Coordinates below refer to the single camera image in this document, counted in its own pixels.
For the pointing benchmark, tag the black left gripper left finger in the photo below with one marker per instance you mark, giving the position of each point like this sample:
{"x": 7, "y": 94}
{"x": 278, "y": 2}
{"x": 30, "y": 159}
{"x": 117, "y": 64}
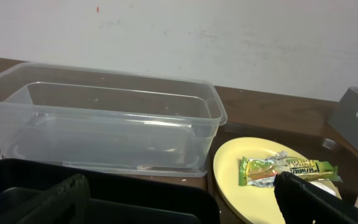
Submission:
{"x": 66, "y": 202}

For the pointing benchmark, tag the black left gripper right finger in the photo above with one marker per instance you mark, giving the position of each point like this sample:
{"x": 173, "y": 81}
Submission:
{"x": 302, "y": 202}

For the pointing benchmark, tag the yellow plate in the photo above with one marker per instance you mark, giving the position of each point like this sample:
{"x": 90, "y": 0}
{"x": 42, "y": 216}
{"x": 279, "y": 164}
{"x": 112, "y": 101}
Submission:
{"x": 251, "y": 204}

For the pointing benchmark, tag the green snack wrapper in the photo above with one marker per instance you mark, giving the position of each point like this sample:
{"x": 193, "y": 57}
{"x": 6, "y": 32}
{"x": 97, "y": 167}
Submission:
{"x": 262, "y": 172}

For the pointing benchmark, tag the dark brown tray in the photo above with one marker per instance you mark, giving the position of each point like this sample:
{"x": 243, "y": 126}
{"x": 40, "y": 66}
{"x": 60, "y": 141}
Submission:
{"x": 322, "y": 149}

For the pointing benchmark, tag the black plastic bin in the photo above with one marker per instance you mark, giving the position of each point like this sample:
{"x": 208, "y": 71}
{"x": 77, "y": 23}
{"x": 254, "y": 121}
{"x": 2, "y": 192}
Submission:
{"x": 113, "y": 198}

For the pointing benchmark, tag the clear plastic bin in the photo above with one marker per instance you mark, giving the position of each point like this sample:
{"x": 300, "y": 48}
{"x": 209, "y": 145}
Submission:
{"x": 108, "y": 121}

